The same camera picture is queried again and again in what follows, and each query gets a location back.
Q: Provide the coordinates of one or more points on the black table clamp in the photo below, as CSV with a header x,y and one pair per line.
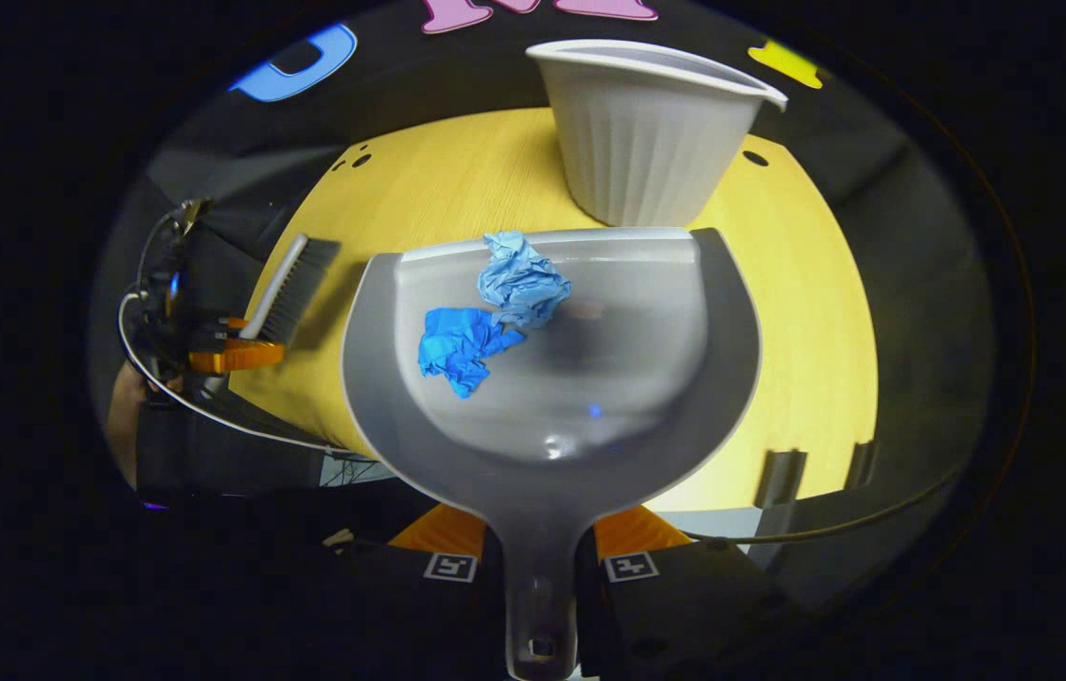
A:
x,y
862,463
778,478

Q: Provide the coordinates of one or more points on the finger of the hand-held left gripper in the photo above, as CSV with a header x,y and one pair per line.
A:
x,y
244,356

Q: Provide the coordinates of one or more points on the dark blue paper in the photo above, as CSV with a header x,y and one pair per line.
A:
x,y
457,350

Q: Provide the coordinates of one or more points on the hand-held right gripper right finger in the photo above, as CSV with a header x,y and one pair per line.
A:
x,y
684,605

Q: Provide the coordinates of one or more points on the wooden desktop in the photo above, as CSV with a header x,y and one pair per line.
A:
x,y
797,312

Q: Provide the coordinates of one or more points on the light blue paper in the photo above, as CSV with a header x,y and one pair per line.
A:
x,y
518,284

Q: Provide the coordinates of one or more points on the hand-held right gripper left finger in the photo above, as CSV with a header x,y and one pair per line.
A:
x,y
400,596

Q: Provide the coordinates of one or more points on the white ribbed garbage bin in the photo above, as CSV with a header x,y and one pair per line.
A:
x,y
646,142

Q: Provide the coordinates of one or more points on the grey dustpan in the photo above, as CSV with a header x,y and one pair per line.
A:
x,y
589,378

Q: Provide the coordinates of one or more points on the small grey broom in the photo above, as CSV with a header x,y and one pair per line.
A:
x,y
296,284

